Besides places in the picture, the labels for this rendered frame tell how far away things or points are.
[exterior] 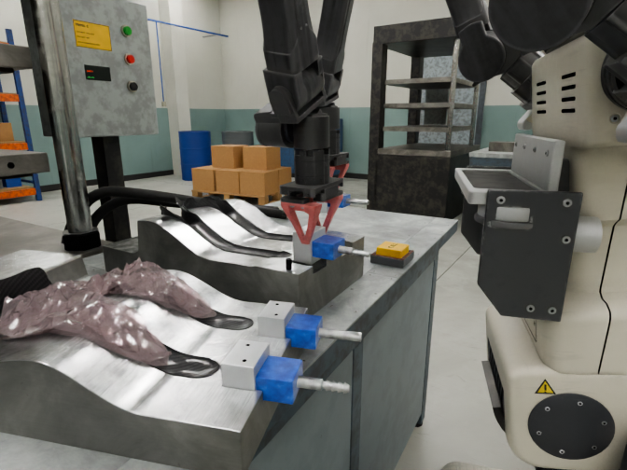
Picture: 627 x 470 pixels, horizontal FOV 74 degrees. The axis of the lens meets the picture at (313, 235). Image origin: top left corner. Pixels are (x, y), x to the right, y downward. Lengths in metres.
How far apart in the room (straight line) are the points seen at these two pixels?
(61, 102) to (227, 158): 4.81
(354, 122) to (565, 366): 7.54
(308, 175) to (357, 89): 7.38
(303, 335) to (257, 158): 5.23
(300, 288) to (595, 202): 0.42
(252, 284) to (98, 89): 0.90
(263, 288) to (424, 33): 4.25
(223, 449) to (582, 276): 0.49
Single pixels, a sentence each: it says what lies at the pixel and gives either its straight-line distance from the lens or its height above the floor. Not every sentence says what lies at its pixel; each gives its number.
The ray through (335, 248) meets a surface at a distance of 0.68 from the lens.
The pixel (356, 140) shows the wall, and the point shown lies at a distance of 8.01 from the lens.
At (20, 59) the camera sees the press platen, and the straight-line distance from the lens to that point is 1.28.
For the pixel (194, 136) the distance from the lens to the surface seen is 7.94.
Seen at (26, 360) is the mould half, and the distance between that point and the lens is 0.51.
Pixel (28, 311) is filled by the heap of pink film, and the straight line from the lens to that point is 0.63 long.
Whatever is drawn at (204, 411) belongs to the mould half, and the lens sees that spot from 0.45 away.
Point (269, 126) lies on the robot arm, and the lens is 0.70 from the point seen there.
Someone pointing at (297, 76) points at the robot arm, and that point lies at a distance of 0.60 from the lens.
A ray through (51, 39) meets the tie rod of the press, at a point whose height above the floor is 1.30.
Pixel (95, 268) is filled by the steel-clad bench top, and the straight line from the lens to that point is 1.06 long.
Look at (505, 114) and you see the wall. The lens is 7.18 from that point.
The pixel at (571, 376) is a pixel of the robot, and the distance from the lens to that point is 0.67.
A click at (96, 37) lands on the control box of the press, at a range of 1.47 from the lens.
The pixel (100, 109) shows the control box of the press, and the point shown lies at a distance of 1.44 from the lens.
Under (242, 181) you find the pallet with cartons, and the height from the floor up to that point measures 0.32.
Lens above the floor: 1.13
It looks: 16 degrees down
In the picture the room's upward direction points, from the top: straight up
